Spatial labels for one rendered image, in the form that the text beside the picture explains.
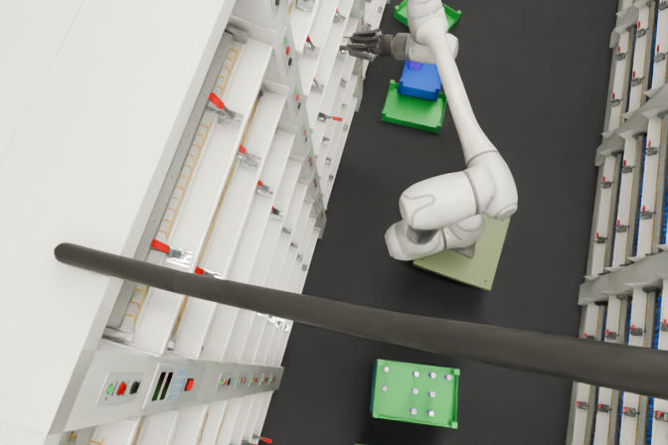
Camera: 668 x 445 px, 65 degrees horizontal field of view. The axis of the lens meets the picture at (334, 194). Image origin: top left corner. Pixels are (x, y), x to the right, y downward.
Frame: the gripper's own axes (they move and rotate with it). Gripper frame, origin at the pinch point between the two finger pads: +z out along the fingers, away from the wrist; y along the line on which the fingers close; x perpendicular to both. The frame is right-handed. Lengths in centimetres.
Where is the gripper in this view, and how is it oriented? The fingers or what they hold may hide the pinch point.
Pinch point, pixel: (340, 43)
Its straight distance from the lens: 194.1
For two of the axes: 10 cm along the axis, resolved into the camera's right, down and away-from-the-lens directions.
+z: -9.3, -1.5, 3.5
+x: -2.7, -3.7, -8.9
